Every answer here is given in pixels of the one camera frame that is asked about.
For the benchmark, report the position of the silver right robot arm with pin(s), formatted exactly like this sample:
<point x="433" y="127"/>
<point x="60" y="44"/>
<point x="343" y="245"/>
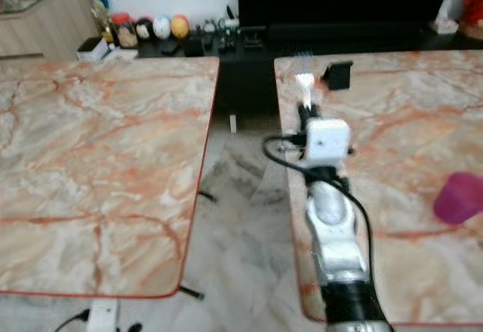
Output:
<point x="336" y="234"/>

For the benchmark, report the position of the black television cabinet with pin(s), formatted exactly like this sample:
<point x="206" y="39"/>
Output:
<point x="245" y="83"/>

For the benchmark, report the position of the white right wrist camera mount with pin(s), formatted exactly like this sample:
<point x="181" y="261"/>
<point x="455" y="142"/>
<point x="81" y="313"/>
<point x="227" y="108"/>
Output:
<point x="328" y="142"/>

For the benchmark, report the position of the pink plastic cup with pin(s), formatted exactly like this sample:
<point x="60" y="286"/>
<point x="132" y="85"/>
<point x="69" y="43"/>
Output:
<point x="459" y="198"/>

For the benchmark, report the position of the white open box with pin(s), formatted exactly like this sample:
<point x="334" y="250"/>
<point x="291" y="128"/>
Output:
<point x="93" y="48"/>

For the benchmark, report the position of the white table post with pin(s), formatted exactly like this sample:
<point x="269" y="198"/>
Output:
<point x="102" y="317"/>

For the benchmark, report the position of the small pink ornament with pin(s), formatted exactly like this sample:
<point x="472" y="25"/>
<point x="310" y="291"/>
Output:
<point x="445" y="24"/>

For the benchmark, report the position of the gold trophy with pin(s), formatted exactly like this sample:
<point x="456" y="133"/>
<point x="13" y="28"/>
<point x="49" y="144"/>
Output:
<point x="104" y="24"/>

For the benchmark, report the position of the light wooden cabinet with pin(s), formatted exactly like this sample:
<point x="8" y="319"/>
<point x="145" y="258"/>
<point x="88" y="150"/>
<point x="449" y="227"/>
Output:
<point x="45" y="29"/>

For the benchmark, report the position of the white egg figurine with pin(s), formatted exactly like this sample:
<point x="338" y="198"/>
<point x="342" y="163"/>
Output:
<point x="161" y="27"/>

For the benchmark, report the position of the orange egg figurine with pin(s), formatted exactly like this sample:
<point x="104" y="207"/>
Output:
<point x="179" y="26"/>

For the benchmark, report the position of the black round figurine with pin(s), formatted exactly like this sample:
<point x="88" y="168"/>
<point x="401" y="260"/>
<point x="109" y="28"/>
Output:
<point x="144" y="29"/>

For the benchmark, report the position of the small black box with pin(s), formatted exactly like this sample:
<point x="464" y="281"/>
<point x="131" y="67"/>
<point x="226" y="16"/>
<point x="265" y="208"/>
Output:
<point x="338" y="75"/>

